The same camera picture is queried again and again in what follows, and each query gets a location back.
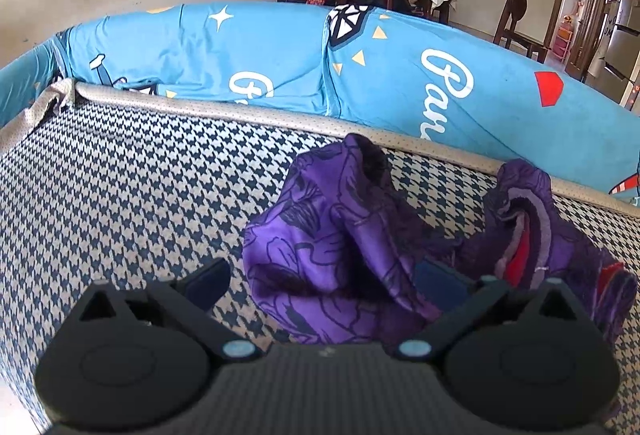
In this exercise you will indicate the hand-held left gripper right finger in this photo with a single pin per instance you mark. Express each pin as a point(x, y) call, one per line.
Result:
point(442, 285)

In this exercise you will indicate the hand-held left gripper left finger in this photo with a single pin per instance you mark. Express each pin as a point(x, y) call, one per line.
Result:
point(207, 282)

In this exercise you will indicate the purple floral garment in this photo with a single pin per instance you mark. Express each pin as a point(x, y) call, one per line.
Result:
point(330, 235)

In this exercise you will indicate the blue printed sofa cover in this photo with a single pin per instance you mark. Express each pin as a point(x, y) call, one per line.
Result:
point(280, 50)

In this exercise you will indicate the pink storage cart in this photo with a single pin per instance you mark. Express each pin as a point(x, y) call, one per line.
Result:
point(563, 40)

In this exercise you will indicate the silver refrigerator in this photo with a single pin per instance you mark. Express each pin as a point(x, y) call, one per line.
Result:
point(622, 60)

